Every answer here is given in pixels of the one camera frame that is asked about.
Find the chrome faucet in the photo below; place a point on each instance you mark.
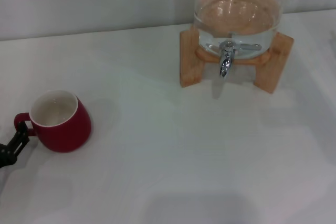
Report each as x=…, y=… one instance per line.
x=225, y=62

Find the red ceramic cup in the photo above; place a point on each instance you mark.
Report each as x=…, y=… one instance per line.
x=65, y=132

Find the wooden dispenser stand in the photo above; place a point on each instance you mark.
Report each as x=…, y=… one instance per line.
x=187, y=58

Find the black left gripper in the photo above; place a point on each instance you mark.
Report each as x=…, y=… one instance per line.
x=5, y=154

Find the glass water dispenser jar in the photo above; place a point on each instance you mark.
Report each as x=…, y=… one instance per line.
x=236, y=11

